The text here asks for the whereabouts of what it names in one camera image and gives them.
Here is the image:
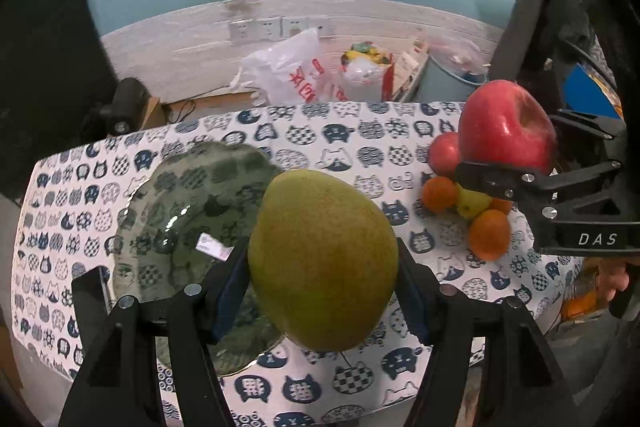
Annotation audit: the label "large orange front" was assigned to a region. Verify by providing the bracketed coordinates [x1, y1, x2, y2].
[468, 209, 511, 262]

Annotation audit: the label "red apple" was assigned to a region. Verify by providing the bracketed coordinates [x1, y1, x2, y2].
[428, 132, 461, 179]
[458, 80, 558, 174]

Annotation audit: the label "green glass plate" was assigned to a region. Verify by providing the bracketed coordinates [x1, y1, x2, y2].
[112, 141, 289, 377]

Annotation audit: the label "small orange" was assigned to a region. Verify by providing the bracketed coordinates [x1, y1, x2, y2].
[421, 176, 459, 213]

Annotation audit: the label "yellow green pear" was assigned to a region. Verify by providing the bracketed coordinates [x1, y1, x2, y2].
[248, 169, 399, 351]

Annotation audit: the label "right hand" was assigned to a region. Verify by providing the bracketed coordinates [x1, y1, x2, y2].
[597, 257, 639, 305]

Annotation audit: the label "blue chair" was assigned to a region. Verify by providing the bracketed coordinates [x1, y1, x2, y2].
[563, 65, 624, 119]

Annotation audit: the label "grey hanging jacket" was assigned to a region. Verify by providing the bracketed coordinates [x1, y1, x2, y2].
[488, 0, 594, 80]

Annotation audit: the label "grey blue waste bin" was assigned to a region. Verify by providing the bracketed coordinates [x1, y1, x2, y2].
[414, 55, 487, 103]

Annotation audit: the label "white paper packages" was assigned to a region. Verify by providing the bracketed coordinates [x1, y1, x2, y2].
[392, 39, 428, 102]

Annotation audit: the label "cat pattern tablecloth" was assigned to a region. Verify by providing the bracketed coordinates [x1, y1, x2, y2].
[11, 102, 582, 426]

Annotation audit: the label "black speaker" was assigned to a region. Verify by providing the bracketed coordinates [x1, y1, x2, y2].
[98, 77, 150, 136]

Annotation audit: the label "red paper bag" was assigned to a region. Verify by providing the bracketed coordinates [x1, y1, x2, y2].
[340, 41, 394, 103]

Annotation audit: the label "white plastic bag red print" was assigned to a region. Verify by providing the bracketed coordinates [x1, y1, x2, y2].
[230, 28, 347, 106]

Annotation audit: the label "black hanging cloth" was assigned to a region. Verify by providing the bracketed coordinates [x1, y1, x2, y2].
[1, 0, 117, 197]

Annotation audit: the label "white wall sockets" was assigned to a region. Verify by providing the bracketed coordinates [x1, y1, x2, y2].
[228, 15, 335, 44]

